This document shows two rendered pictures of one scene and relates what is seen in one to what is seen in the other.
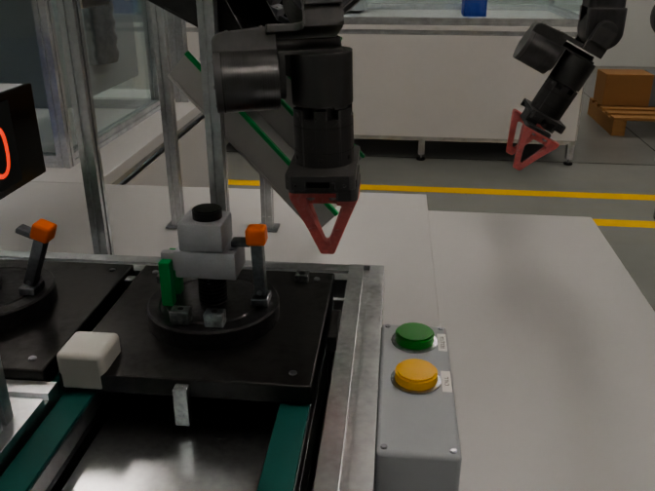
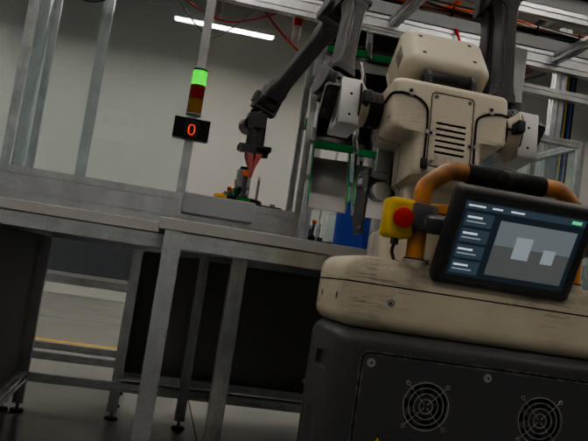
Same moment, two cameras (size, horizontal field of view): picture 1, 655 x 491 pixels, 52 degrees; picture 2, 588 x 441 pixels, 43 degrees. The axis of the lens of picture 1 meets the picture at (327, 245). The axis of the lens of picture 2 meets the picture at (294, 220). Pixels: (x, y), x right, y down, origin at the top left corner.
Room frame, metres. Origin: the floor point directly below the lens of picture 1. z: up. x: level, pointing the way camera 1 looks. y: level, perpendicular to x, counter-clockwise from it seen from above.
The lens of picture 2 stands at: (0.14, -2.29, 0.75)
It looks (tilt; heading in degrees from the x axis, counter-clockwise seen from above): 5 degrees up; 74
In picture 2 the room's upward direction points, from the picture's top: 9 degrees clockwise
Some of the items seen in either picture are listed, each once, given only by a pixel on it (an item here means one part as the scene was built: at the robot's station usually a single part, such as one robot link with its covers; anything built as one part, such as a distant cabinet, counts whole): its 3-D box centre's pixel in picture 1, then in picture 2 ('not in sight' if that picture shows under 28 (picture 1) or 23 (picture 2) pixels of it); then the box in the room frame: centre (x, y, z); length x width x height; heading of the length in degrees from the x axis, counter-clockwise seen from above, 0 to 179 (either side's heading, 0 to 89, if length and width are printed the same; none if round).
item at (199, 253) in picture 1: (199, 239); (242, 178); (0.64, 0.13, 1.06); 0.08 x 0.04 x 0.07; 84
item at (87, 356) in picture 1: (90, 359); not in sight; (0.56, 0.23, 0.97); 0.05 x 0.05 x 0.04; 84
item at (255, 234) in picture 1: (250, 260); (244, 183); (0.64, 0.08, 1.04); 0.04 x 0.02 x 0.08; 84
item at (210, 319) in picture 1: (214, 318); not in sight; (0.59, 0.11, 1.00); 0.02 x 0.01 x 0.02; 84
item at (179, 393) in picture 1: (182, 404); not in sight; (0.52, 0.13, 0.95); 0.01 x 0.01 x 0.04; 84
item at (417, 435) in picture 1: (414, 404); (218, 207); (0.54, -0.08, 0.93); 0.21 x 0.07 x 0.06; 174
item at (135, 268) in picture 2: not in sight; (338, 352); (1.53, 1.36, 0.43); 2.20 x 0.38 x 0.86; 174
